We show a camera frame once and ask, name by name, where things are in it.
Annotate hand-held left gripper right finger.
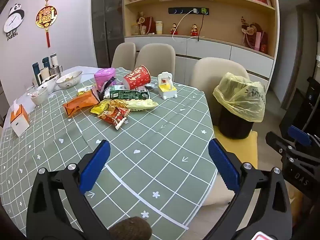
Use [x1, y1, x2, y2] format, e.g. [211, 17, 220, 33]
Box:
[202, 137, 292, 240]

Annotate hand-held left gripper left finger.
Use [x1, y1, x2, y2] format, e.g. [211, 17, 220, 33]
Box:
[26, 139, 111, 240]

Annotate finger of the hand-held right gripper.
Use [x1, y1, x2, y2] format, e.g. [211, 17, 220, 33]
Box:
[265, 131, 301, 161]
[287, 125, 320, 151]

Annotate black trash can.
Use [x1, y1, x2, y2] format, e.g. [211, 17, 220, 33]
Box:
[219, 102, 254, 140]

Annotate red snack packet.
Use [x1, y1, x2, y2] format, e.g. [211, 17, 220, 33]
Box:
[97, 106, 132, 130]

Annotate small yellow packet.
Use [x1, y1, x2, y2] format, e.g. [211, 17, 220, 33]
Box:
[90, 99, 110, 115]

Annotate orange snack packet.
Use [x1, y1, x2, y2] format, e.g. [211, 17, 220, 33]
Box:
[62, 90, 101, 117]

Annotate gold patterned snack packet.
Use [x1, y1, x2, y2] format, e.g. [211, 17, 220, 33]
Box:
[107, 99, 131, 111]

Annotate pale yellow packet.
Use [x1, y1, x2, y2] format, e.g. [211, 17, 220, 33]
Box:
[125, 99, 159, 112]

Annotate green white milk carton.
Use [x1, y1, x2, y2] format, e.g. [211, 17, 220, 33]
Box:
[104, 85, 150, 101]

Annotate pink purple wrapper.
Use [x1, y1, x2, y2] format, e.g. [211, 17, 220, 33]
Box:
[99, 76, 117, 98]

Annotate red paper cup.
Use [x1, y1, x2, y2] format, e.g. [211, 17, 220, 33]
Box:
[122, 65, 152, 90]

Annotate person's left hand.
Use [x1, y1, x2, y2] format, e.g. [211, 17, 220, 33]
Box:
[109, 216, 152, 240]

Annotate yellow cushion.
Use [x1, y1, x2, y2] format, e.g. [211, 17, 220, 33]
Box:
[212, 130, 258, 178]

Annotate dark appliance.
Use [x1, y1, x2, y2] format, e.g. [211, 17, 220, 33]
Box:
[280, 75, 320, 137]

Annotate green checked tablecloth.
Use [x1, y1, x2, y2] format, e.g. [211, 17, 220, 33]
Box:
[0, 66, 218, 238]

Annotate large white bowl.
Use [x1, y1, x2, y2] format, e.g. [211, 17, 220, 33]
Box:
[55, 70, 83, 90]

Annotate small white bowl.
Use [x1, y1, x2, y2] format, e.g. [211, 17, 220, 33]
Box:
[30, 86, 49, 106]

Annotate orange white tissue box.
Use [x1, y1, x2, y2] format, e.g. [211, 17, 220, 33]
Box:
[10, 99, 30, 137]

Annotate pink lidded container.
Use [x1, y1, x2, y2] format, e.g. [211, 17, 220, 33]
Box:
[94, 67, 117, 92]

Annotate white bowl dark contents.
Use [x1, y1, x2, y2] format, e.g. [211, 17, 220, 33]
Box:
[41, 76, 59, 93]

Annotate beige dining chair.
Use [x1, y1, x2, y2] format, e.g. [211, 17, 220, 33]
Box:
[111, 42, 137, 72]
[191, 57, 259, 207]
[135, 43, 177, 83]

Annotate white yellow chair-shaped holder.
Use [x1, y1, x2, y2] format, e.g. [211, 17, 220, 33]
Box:
[157, 71, 178, 100]

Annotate pink slim box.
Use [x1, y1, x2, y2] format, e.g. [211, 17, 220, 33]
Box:
[255, 31, 265, 52]

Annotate steel cup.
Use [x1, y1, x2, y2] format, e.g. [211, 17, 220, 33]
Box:
[51, 65, 63, 78]

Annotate dark blue thermos flask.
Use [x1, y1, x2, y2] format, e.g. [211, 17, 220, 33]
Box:
[32, 63, 42, 85]

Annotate large flower decoration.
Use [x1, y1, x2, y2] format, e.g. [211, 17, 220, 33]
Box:
[240, 16, 263, 50]

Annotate wooden shelf cabinet unit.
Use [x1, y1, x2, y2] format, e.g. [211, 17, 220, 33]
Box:
[122, 0, 280, 82]

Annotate dark glass cabinet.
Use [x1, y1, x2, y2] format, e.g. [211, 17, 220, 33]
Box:
[91, 0, 125, 68]

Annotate dark red gift box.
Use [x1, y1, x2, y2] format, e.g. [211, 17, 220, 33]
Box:
[144, 16, 154, 34]

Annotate small dried flower decoration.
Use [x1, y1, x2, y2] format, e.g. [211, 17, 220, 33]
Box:
[136, 11, 147, 27]

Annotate red gold hanging ornament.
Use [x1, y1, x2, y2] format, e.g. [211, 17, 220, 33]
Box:
[35, 0, 58, 48]

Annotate black power strip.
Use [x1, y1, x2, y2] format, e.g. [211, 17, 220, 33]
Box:
[168, 7, 210, 16]

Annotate black charging cable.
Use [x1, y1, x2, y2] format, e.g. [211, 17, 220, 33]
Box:
[197, 14, 204, 42]

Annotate white charging cable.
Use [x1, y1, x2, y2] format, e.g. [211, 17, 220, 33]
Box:
[171, 11, 201, 43]

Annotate panda wall clock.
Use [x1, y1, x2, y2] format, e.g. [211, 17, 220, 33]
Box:
[3, 2, 25, 42]

